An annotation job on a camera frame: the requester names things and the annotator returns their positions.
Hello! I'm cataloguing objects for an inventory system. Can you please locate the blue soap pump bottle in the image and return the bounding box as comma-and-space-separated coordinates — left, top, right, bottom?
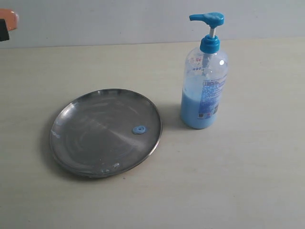
180, 12, 228, 129

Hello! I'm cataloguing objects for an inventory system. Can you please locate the blue soap blob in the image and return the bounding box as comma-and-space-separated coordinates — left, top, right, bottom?
132, 125, 148, 135

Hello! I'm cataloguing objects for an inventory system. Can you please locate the round steel plate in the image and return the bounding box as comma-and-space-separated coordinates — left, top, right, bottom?
50, 89, 163, 178

